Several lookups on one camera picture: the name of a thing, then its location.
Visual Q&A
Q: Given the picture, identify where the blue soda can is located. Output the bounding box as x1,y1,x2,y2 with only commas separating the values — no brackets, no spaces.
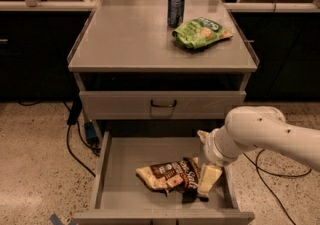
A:
167,0,185,27

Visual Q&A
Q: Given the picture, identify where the closed grey top drawer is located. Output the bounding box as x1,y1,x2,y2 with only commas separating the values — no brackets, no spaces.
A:
80,91,246,120

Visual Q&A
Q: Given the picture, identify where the blue power adapter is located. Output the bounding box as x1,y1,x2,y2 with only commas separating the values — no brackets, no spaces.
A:
84,122,98,144

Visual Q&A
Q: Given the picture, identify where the black power cable left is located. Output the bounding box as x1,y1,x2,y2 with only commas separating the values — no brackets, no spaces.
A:
17,98,102,178

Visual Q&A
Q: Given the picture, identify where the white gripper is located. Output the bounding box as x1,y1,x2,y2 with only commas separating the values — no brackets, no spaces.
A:
197,128,239,195

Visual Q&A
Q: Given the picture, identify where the grey drawer cabinet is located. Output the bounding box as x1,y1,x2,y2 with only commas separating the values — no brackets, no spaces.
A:
69,0,258,137

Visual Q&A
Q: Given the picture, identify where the blue floor tape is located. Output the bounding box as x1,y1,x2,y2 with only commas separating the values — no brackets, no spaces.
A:
49,213,78,225

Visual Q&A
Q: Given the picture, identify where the black floor cable right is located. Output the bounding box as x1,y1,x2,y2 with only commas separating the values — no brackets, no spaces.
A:
243,148,313,225

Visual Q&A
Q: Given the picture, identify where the brown chip bag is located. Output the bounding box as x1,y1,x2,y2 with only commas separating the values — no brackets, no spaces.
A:
136,157,209,199

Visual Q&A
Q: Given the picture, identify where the green chip bag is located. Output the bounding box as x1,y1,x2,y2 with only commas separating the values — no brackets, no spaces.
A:
172,17,233,50

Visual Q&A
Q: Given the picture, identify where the dark lab bench left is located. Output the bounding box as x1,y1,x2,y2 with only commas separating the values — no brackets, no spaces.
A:
0,7,91,101

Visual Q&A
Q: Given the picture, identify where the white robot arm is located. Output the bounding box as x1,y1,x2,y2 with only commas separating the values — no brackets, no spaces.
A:
197,106,320,198

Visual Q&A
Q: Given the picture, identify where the open grey middle drawer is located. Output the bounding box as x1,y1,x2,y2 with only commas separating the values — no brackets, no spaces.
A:
74,133,254,225

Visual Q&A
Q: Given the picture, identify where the black drawer handle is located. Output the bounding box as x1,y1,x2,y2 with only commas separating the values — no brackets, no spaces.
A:
150,99,177,108

